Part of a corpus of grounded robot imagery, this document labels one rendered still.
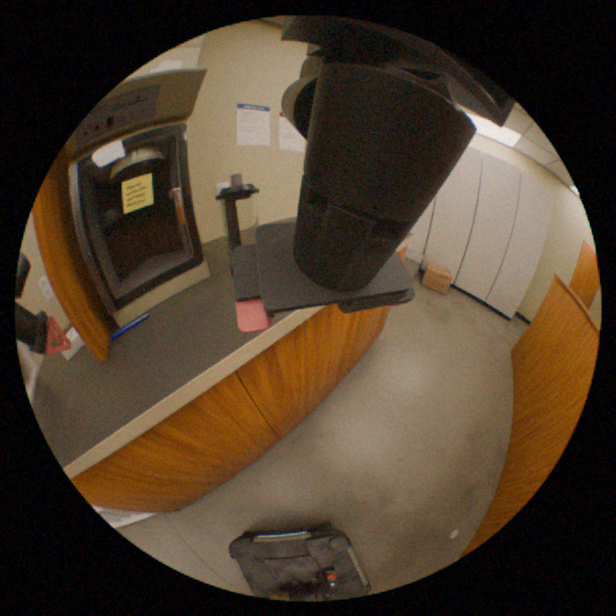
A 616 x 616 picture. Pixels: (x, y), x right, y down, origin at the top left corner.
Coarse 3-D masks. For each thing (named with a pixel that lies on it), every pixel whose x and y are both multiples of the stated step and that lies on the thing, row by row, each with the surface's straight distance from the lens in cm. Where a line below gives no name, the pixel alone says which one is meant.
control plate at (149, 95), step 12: (120, 96) 51; (132, 96) 51; (144, 96) 52; (156, 96) 52; (96, 108) 52; (108, 108) 52; (120, 108) 52; (132, 108) 52; (144, 108) 52; (84, 120) 53; (96, 120) 53; (120, 120) 53; (132, 120) 53; (96, 132) 54
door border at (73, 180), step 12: (72, 168) 56; (72, 180) 55; (72, 192) 55; (72, 204) 54; (84, 228) 52; (84, 240) 52; (84, 252) 53; (96, 276) 53; (96, 288) 53; (108, 300) 54
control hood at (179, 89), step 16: (128, 80) 51; (144, 80) 51; (160, 80) 51; (176, 80) 52; (192, 80) 52; (112, 96) 52; (160, 96) 52; (176, 96) 52; (192, 96) 53; (160, 112) 53; (176, 112) 54; (192, 112) 55; (128, 128) 54; (96, 144) 56
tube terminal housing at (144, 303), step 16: (192, 48) 74; (192, 64) 68; (144, 128) 56; (192, 192) 52; (192, 272) 55; (208, 272) 56; (160, 288) 54; (176, 288) 55; (128, 304) 55; (144, 304) 55; (128, 320) 58
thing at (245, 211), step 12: (228, 204) 44; (240, 204) 44; (252, 204) 45; (228, 216) 45; (240, 216) 44; (252, 216) 45; (228, 228) 46; (240, 228) 45; (252, 228) 46; (228, 240) 47; (240, 240) 45; (252, 240) 46; (228, 252) 49
